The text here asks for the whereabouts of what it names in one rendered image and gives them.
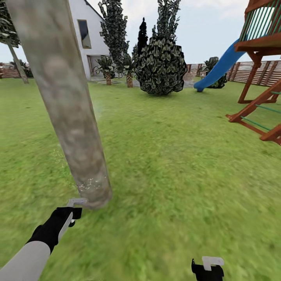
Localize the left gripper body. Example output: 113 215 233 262
70 207 82 219

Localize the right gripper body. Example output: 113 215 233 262
194 264 223 281

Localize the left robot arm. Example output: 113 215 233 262
0 198 87 281

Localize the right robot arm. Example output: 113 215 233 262
192 256 224 281

